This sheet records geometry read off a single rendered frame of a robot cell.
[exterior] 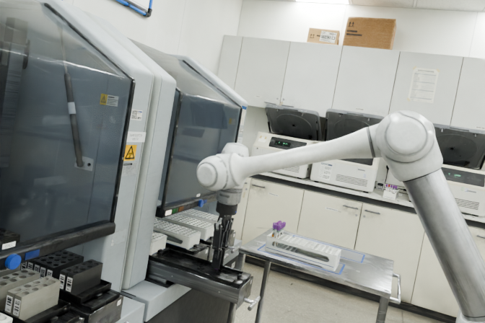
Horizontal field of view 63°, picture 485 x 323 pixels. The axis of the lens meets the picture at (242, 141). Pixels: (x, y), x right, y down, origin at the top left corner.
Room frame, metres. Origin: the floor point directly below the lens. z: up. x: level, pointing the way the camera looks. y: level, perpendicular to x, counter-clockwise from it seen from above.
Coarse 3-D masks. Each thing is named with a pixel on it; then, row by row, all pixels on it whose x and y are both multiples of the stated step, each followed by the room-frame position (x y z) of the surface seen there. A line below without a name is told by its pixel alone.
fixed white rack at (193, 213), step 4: (180, 212) 1.86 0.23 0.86; (184, 212) 1.86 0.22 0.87; (188, 212) 1.88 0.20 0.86; (192, 212) 1.88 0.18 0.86; (196, 212) 1.89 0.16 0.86; (200, 212) 1.91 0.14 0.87; (204, 212) 1.92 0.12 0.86; (188, 216) 1.94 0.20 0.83; (192, 216) 1.84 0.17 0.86; (196, 216) 1.83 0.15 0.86; (200, 216) 1.83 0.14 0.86; (204, 216) 1.84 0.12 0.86; (208, 216) 1.85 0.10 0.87; (212, 216) 1.86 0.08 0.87; (216, 216) 1.88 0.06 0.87; (200, 220) 1.93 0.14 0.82; (204, 220) 1.81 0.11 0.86; (208, 220) 1.81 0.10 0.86; (212, 220) 1.80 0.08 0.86; (216, 220) 1.82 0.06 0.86
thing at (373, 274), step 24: (264, 240) 1.77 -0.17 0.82; (312, 240) 1.91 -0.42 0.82; (240, 264) 1.61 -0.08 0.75; (288, 264) 1.53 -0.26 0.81; (312, 264) 1.56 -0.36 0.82; (360, 264) 1.66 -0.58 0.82; (384, 264) 1.72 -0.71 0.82; (264, 288) 2.00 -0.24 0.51; (360, 288) 1.43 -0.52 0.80; (384, 288) 1.42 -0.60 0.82; (384, 312) 1.39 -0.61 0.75
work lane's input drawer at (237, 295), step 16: (160, 256) 1.41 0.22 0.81; (176, 256) 1.44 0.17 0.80; (192, 256) 1.43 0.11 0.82; (160, 272) 1.34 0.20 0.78; (176, 272) 1.32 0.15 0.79; (192, 272) 1.31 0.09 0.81; (208, 272) 1.35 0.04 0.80; (224, 272) 1.37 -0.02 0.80; (240, 272) 1.37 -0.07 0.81; (192, 288) 1.30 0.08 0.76; (208, 288) 1.28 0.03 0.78; (224, 288) 1.26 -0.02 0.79; (240, 288) 1.25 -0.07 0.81; (240, 304) 1.28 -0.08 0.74
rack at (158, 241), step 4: (152, 232) 1.48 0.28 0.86; (156, 232) 1.49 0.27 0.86; (152, 236) 1.43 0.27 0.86; (156, 236) 1.44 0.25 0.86; (160, 236) 1.45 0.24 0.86; (164, 236) 1.45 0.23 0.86; (152, 240) 1.39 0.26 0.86; (156, 240) 1.40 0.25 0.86; (160, 240) 1.42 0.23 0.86; (164, 240) 1.45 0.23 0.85; (152, 244) 1.38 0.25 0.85; (156, 244) 1.40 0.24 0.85; (160, 244) 1.43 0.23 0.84; (164, 244) 1.45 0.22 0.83; (152, 248) 1.38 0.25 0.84; (156, 248) 1.40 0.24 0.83; (160, 248) 1.43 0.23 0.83; (164, 248) 1.46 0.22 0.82; (152, 252) 1.39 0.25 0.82
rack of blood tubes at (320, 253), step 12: (276, 240) 1.62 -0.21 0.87; (288, 240) 1.62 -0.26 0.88; (300, 240) 1.66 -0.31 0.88; (276, 252) 1.61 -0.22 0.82; (288, 252) 1.60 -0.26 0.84; (300, 252) 1.67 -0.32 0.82; (312, 252) 1.66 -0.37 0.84; (324, 252) 1.54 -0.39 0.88; (336, 252) 1.56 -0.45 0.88; (324, 264) 1.54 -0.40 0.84; (336, 264) 1.54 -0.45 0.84
